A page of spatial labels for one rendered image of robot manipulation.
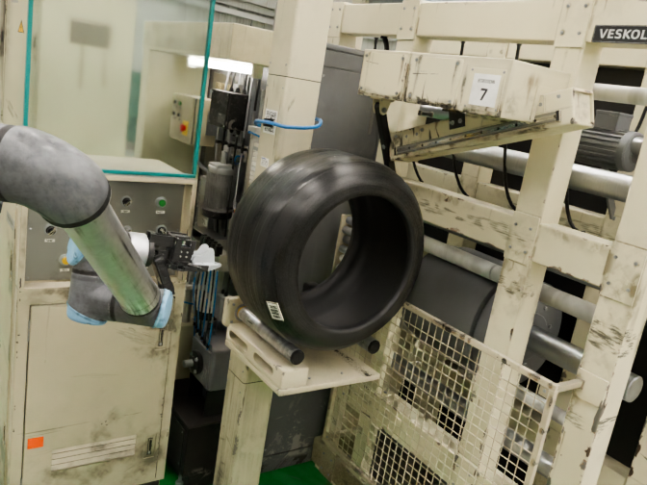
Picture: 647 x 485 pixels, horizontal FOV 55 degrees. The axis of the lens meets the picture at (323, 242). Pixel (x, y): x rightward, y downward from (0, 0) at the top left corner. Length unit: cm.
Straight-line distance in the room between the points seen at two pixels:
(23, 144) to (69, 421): 152
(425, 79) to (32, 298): 137
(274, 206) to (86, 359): 95
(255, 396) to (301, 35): 122
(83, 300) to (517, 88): 117
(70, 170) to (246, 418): 147
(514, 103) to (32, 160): 116
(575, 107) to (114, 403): 177
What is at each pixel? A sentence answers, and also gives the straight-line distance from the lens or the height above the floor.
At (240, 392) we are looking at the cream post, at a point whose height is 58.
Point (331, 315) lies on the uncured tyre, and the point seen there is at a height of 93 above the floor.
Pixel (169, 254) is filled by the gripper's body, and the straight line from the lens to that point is 158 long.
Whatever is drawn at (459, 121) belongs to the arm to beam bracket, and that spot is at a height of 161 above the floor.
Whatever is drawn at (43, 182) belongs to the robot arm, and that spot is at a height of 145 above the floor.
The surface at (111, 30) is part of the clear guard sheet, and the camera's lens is 208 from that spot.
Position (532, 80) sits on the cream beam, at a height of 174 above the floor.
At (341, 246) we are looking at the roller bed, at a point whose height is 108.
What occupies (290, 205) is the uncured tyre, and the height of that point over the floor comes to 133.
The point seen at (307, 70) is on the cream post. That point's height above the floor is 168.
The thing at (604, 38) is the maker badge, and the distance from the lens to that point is 190.
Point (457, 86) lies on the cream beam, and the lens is 176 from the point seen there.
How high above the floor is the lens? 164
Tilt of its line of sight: 14 degrees down
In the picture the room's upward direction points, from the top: 9 degrees clockwise
